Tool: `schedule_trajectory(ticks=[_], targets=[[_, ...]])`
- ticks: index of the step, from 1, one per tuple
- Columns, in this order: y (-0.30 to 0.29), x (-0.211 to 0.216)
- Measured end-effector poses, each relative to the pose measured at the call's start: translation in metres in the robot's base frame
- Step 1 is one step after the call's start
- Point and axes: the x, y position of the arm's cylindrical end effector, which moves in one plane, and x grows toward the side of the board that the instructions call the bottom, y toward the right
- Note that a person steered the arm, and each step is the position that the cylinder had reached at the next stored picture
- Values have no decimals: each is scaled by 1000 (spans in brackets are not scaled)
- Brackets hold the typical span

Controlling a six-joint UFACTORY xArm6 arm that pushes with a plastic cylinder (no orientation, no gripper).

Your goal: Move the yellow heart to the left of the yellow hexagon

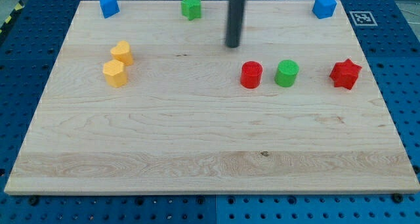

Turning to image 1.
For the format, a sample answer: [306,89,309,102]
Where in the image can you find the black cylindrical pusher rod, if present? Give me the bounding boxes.
[225,0,247,48]

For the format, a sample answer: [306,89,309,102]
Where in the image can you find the yellow heart block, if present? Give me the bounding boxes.
[110,41,134,66]

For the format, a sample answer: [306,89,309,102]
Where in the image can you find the yellow hexagon block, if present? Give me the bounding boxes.
[102,60,128,88]

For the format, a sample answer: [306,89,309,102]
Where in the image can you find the green star block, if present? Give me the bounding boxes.
[181,0,201,20]

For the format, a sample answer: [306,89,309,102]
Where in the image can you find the red cylinder block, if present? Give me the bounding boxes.
[240,61,263,89]

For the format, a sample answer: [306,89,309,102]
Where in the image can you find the blue cube block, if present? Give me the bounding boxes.
[312,0,337,19]

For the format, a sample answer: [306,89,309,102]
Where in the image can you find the green cylinder block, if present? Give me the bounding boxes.
[274,60,299,87]

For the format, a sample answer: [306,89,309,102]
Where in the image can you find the white fiducial marker tag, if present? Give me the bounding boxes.
[349,11,377,26]

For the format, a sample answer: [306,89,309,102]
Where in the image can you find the blue triangular block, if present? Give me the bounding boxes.
[99,0,119,18]

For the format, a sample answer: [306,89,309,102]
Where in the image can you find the red star block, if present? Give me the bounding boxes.
[329,58,362,90]

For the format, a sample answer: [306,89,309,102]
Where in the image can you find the wooden board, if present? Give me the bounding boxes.
[5,0,419,195]

